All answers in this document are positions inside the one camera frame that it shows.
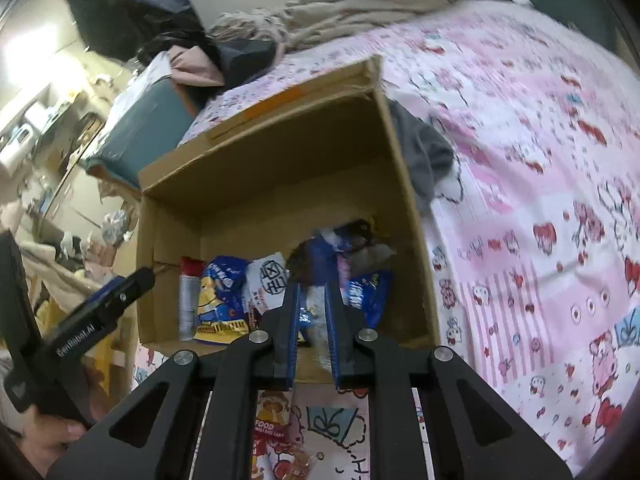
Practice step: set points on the brown cardboard box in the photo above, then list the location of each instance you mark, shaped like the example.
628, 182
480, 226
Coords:
280, 180

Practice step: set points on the silver red end snack packet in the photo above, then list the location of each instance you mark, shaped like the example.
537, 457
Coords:
189, 300

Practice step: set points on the white black print snack packet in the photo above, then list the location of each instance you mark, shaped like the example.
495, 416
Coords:
265, 280

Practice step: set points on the red label rice cake packet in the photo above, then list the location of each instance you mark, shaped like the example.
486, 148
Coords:
270, 425

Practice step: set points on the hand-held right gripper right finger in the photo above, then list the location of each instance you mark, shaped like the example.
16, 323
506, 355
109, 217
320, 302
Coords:
334, 330

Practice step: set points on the grey cloth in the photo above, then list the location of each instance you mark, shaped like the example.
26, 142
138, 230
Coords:
422, 155

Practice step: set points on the pale plastic sheet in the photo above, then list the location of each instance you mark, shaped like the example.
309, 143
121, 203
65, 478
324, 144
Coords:
150, 77

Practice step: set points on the brown chocolate bar packet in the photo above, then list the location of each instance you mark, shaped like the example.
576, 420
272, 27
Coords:
374, 255

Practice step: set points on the blue white stick packet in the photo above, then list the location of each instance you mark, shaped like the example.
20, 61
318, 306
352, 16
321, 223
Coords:
314, 305

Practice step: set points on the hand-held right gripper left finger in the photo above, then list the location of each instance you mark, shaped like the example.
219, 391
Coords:
289, 330

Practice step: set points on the pink cloth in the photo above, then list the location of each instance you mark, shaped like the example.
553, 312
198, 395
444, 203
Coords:
197, 67

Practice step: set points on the dark cloth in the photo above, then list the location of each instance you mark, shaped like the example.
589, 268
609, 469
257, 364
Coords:
247, 57

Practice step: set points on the black plastic bag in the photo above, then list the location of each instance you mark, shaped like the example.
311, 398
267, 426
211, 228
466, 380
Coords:
125, 5

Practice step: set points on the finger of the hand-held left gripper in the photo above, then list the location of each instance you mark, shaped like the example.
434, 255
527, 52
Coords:
112, 292

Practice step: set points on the blue yellow duck snack packet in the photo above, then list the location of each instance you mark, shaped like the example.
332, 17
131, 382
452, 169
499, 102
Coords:
220, 300

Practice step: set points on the person's left hand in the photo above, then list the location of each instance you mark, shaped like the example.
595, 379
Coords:
50, 445

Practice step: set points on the teal padded footboard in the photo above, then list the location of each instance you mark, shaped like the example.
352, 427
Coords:
145, 130

